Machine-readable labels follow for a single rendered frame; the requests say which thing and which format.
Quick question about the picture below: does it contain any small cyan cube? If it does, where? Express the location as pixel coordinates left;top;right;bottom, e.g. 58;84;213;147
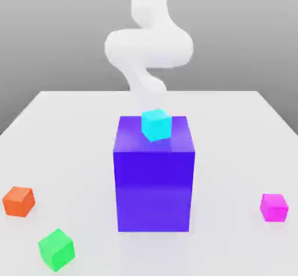
141;108;172;142

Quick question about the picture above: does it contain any small magenta cube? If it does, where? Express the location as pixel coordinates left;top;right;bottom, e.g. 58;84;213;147
260;193;289;223

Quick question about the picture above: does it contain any small orange cube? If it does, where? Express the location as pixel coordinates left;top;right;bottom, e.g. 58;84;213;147
2;186;36;218

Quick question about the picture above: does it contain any small green cube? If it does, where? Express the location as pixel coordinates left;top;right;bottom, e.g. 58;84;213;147
37;228;76;273

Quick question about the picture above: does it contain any large purple box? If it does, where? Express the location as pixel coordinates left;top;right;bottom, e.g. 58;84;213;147
112;115;196;233

